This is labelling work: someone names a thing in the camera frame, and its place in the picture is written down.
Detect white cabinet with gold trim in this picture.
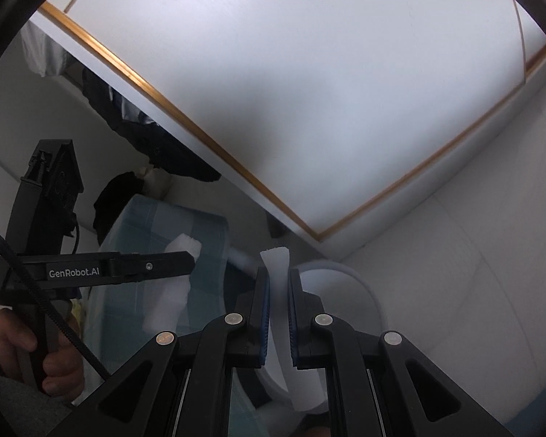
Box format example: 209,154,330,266
29,0,546,243

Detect black cloth bundle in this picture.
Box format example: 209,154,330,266
93,170,147,247

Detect white round waste bin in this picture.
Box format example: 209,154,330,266
255,261,384,411

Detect cream soft object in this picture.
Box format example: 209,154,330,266
139,168,171,198

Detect person's left forearm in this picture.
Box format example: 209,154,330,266
0,355,89,437

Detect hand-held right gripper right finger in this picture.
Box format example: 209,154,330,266
288,268,515,437

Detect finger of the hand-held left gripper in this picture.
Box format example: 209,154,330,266
118,250,196,281

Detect dark hanging clothes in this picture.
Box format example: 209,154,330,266
81,67,222,184

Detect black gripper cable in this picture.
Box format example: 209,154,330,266
0,218,112,379

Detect person's left hand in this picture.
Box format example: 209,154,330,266
0,301,85,391

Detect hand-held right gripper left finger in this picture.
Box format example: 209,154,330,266
57,268,271,437

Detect white hanging cloth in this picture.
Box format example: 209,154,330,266
20,22,70,79

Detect white tissue strip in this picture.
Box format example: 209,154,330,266
259,247,329,413

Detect white tissue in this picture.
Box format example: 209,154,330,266
143,233,203,334

